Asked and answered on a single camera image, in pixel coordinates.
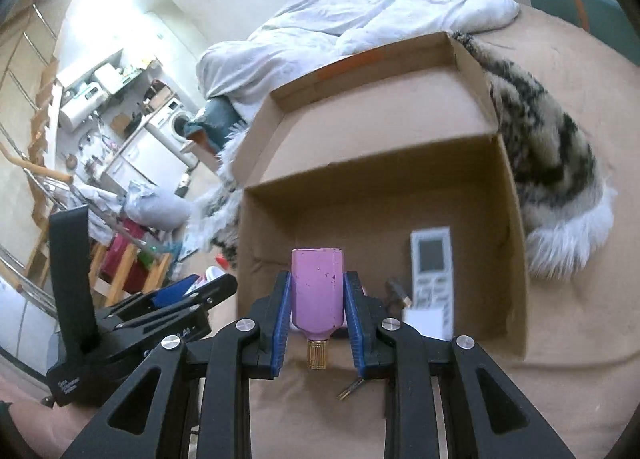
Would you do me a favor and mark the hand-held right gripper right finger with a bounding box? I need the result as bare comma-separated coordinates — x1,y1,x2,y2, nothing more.
344,270,581,459

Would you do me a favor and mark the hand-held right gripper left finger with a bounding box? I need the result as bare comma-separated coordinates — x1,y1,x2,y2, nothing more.
62,271,293,459

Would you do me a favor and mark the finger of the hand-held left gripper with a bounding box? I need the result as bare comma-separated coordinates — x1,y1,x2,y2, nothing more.
102,275,201,322
114,273,239,341

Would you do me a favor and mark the pink bottle with gold cap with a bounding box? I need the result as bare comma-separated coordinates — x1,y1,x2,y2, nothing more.
291,247,347,370

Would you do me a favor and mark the cardboard box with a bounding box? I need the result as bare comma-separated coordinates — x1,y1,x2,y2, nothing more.
232,30,530,360

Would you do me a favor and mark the metal railing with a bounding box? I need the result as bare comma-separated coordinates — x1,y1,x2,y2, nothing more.
0,244,61,315

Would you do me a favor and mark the wooden rack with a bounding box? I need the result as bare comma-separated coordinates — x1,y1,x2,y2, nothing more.
90,234,173,307

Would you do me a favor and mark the magenta bag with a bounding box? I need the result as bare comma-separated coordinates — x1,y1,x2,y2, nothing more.
102,219,151,290

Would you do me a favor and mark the small white box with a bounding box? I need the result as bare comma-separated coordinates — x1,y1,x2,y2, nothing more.
401,306,455,341

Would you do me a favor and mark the grey stuffed bag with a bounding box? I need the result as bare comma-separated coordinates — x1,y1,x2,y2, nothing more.
125,182,193,230

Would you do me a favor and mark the white remote control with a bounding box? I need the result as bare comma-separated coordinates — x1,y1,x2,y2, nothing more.
410,226,456,310

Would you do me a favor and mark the white cabinet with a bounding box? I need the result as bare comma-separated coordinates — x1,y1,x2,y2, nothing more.
102,126,188,190

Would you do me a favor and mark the white washing machine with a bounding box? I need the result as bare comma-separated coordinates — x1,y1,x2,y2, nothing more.
145,98,198,155

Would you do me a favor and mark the teal cushion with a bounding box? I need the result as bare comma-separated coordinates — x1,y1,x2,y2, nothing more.
182,98,241,150

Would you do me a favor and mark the white water heater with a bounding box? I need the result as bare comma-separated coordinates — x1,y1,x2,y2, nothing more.
60,84,108,130

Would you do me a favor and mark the tan bed sheet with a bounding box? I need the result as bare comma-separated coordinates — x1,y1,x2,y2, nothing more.
0,4,640,459

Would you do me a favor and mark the spotted furry blanket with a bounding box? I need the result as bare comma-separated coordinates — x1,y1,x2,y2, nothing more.
190,32,618,282

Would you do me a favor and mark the white duvet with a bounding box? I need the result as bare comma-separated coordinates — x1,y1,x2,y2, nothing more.
195,0,521,110

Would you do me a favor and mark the teal pillow with orange stripe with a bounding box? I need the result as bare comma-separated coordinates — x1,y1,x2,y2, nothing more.
522,0,640,65

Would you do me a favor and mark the cluttered wall shelf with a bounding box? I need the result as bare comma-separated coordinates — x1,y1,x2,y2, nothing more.
57,49,161,95

